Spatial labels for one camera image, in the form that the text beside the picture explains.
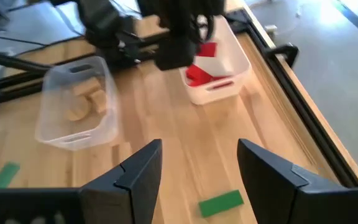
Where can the white plastic bin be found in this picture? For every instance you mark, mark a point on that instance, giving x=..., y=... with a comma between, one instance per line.
x=235, y=62

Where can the black aluminium rig frame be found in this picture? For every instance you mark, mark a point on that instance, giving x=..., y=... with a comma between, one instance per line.
x=301, y=102

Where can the thin red wooden block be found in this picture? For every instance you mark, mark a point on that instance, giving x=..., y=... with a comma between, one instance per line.
x=207, y=49

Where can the large red block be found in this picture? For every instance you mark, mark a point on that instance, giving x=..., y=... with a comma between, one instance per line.
x=197, y=76

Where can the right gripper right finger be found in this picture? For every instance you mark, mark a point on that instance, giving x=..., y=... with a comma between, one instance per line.
x=278, y=193

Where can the natural wooden curved block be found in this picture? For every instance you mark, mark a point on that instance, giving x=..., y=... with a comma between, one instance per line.
x=79, y=109

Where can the long green wooden block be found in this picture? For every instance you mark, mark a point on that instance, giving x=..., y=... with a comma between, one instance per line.
x=221, y=203

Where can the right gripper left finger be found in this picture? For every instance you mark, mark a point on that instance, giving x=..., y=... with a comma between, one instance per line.
x=126, y=193

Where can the clear plastic bin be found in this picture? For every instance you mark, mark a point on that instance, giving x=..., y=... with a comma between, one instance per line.
x=73, y=141

